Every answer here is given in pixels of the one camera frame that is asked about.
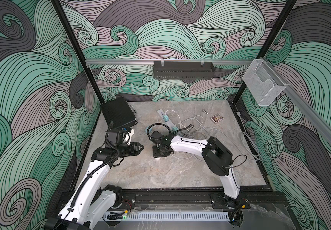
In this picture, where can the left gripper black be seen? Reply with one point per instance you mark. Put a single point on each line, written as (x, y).
(133, 148)

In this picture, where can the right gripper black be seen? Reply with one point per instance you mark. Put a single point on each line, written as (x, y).
(156, 155)

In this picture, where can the small teal usb charger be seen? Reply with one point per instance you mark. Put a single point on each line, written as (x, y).
(165, 117)

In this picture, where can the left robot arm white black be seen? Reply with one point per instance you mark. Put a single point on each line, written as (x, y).
(83, 210)

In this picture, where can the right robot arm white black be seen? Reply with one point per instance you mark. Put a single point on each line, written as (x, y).
(217, 157)

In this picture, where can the white power strip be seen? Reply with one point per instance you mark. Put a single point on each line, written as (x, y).
(170, 124)

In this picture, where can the black metal box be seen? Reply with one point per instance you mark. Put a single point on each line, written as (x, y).
(119, 113)

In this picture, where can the small colourful card box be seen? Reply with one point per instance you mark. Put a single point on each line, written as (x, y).
(217, 118)

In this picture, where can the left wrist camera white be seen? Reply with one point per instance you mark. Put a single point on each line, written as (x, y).
(127, 136)

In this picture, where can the white slotted cable duct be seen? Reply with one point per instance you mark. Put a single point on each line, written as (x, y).
(175, 216)

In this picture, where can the black wall shelf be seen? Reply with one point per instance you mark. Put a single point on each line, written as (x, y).
(183, 70)

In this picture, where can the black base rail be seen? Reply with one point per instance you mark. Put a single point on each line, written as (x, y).
(140, 199)

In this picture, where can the clear mesh wall bin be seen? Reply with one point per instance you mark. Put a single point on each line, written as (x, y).
(263, 82)

